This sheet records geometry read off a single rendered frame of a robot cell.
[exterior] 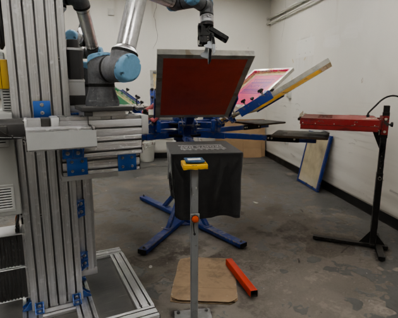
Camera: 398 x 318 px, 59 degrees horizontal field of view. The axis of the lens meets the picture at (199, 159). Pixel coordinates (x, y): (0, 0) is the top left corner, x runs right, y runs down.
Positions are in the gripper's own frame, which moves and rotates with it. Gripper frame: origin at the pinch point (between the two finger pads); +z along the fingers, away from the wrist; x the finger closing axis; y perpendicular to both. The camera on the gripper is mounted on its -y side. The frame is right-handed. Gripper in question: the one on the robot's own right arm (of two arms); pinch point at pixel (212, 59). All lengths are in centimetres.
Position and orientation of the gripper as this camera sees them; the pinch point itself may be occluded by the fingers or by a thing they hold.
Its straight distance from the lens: 200.0
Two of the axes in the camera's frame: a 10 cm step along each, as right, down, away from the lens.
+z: 0.4, 9.9, -0.9
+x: 1.4, -1.0, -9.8
